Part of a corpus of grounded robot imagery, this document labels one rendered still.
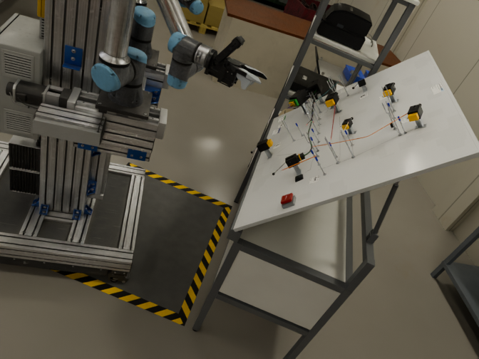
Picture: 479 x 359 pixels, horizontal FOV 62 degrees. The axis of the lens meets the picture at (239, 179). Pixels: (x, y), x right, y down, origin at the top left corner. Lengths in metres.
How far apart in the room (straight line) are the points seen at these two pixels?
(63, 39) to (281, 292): 1.54
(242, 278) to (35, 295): 1.16
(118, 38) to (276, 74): 3.65
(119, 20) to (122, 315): 1.59
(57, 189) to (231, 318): 1.28
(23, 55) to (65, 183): 0.76
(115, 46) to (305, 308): 1.48
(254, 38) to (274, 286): 3.39
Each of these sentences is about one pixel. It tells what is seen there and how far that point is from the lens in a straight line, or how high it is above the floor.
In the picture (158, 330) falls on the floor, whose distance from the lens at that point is 2.45.
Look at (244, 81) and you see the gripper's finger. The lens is 1.40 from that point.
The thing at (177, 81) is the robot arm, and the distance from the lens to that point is 1.52.
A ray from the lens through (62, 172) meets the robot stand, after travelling 2.38.
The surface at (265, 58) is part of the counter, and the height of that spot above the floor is 0.47.
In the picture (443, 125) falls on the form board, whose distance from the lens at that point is 1.79.
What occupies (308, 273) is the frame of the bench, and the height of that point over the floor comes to 0.80.
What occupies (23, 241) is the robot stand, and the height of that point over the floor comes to 0.23.
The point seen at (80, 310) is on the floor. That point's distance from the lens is 2.46.
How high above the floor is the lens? 2.11
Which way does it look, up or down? 36 degrees down
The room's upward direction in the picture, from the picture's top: 23 degrees clockwise
